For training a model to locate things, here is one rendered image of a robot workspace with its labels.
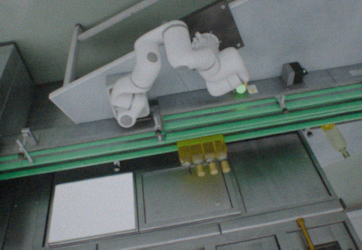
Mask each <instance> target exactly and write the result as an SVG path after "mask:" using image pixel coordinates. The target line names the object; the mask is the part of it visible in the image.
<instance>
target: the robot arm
mask: <svg viewBox="0 0 362 250"><path fill-rule="evenodd" d="M195 35H196V36H197V37H196V38H195V37H194V38H193V41H192V44H191V41H190V37H189V33H188V28H187V26H186V24H185V23H183V22H182V21H178V20H174V21H171V22H168V23H166V24H164V25H162V26H160V27H158V28H156V29H154V30H152V31H150V32H148V33H146V34H144V35H142V36H141V37H139V38H138V39H137V40H136V42H135V44H134V48H135V56H136V63H135V66H134V68H133V71H132V74H129V75H126V76H124V77H122V78H120V79H118V80H117V81H116V82H115V84H114V86H113V90H112V91H111V95H110V102H111V103H112V104H113V105H115V106H117V107H115V110H118V123H119V124H120V125H121V126H123V127H131V126H132V125H133V124H134V123H135V122H136V118H137V117H138V115H139V114H140V112H141V111H142V109H143V108H144V107H145V105H146V102H147V97H146V95H144V94H143V92H146V91H148V90H150V88H151V87H152V85H153V83H154V81H155V79H156V77H157V75H158V74H159V72H160V70H161V66H162V62H161V55H160V48H159V46H161V45H164V44H165V49H166V54H167V58H168V61H169V63H170V64H171V65H172V66H173V67H174V68H176V69H177V70H189V69H194V68H195V69H196V70H197V72H198V73H199V74H200V75H201V77H202V78H203V79H204V80H205V85H206V88H207V90H208V92H209V93H210V94H211V95H212V96H220V95H223V94H225V93H227V92H229V91H231V90H233V89H235V88H237V87H239V86H241V85H243V84H245V83H246V82H247V81H248V80H249V71H248V69H247V66H246V64H245V63H244V61H243V58H242V56H241V55H240V53H239V52H238V51H237V50H236V49H235V48H234V47H228V48H225V49H223V50H221V51H219V50H218V46H219V41H218V38H217V37H216V36H215V35H213V34H211V33H203V34H200V33H199V32H196V34H195Z"/></svg>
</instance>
